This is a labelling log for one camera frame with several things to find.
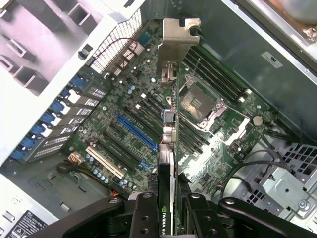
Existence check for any blue expansion slot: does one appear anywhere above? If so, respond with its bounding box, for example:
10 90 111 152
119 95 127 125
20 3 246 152
115 113 159 152

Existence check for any dark grey PC case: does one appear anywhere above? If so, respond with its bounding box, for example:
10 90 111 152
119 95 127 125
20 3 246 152
0 0 317 238

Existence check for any metal drive cage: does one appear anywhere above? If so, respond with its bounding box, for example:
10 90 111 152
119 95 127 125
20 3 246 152
245 143 317 234

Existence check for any green motherboard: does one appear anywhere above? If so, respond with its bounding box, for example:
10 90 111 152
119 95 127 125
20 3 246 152
63 19 276 199

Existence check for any CPU socket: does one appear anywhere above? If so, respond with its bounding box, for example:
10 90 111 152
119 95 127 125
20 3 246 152
178 74 228 130

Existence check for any grey power supply unit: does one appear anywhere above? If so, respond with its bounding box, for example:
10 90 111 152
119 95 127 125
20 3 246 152
0 158 117 238

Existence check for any white expansion slot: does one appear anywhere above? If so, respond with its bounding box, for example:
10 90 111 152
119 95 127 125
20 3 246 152
85 145 126 180

